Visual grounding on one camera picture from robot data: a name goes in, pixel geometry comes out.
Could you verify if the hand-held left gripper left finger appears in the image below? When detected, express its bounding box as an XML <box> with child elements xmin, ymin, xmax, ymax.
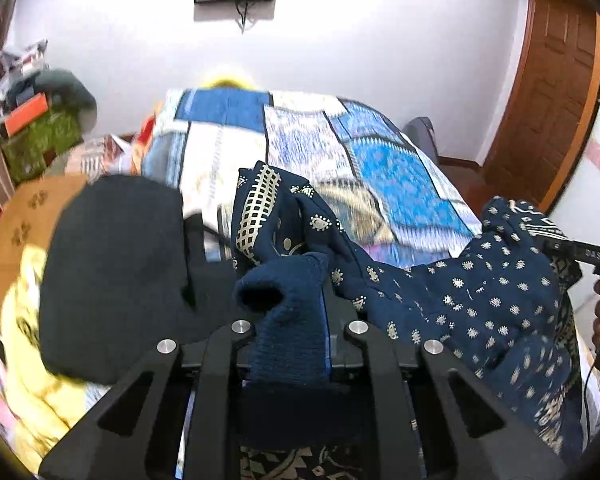
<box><xmin>39</xmin><ymin>317</ymin><xmax>254</xmax><ymax>480</ymax></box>

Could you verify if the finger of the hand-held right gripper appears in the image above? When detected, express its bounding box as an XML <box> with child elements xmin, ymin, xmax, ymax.
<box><xmin>539</xmin><ymin>237</ymin><xmax>600</xmax><ymax>267</ymax></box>

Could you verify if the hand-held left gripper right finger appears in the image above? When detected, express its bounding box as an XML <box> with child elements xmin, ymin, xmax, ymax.
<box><xmin>321</xmin><ymin>280</ymin><xmax>567</xmax><ymax>480</ymax></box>

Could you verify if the navy patterned hooded jacket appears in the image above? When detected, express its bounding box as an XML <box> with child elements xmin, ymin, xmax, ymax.
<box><xmin>230</xmin><ymin>160</ymin><xmax>588</xmax><ymax>480</ymax></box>

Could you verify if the wooden door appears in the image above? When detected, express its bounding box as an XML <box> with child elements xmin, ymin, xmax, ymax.
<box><xmin>480</xmin><ymin>0</ymin><xmax>600</xmax><ymax>211</ymax></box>

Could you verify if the black garment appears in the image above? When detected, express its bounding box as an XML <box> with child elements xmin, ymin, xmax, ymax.
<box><xmin>37</xmin><ymin>175</ymin><xmax>238</xmax><ymax>386</ymax></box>

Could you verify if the yellow cloth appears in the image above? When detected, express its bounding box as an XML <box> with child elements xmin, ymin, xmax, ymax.
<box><xmin>0</xmin><ymin>245</ymin><xmax>88</xmax><ymax>461</ymax></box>

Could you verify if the grey bag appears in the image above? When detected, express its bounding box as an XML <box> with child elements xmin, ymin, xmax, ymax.
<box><xmin>402</xmin><ymin>116</ymin><xmax>441</xmax><ymax>166</ymax></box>

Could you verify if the blue patchwork bedsheet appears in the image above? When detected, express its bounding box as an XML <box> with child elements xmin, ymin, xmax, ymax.
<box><xmin>140</xmin><ymin>87</ymin><xmax>486</xmax><ymax>286</ymax></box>

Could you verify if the orange red cloth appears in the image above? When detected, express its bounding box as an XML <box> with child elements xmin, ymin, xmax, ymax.
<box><xmin>132</xmin><ymin>112</ymin><xmax>159</xmax><ymax>161</ymax></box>

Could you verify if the floral beige cloth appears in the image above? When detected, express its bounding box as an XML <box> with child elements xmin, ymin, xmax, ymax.
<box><xmin>65</xmin><ymin>134</ymin><xmax>142</xmax><ymax>182</ymax></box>

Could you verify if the brown wooden folding table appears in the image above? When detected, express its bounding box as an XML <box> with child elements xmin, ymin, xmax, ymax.
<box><xmin>0</xmin><ymin>174</ymin><xmax>88</xmax><ymax>333</ymax></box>

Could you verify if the green patterned box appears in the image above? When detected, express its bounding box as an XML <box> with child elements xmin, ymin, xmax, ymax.
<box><xmin>0</xmin><ymin>110</ymin><xmax>83</xmax><ymax>186</ymax></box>

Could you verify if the dark grey cloth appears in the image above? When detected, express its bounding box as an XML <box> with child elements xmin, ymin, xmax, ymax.
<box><xmin>27</xmin><ymin>69</ymin><xmax>98</xmax><ymax>128</ymax></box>

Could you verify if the orange box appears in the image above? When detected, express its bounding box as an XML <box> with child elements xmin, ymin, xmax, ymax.
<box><xmin>2</xmin><ymin>92</ymin><xmax>50</xmax><ymax>137</ymax></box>

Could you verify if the pile of clutter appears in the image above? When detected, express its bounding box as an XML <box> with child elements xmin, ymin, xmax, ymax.
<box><xmin>0</xmin><ymin>39</ymin><xmax>48</xmax><ymax>111</ymax></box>

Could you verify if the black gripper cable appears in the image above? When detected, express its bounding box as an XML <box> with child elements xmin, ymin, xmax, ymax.
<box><xmin>581</xmin><ymin>357</ymin><xmax>600</xmax><ymax>443</ymax></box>

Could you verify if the yellow ring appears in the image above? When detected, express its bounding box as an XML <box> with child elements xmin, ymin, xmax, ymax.
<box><xmin>200</xmin><ymin>72</ymin><xmax>259</xmax><ymax>92</ymax></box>

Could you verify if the black monitor cable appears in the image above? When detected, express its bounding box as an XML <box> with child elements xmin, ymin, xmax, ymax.
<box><xmin>234</xmin><ymin>1</ymin><xmax>257</xmax><ymax>35</ymax></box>

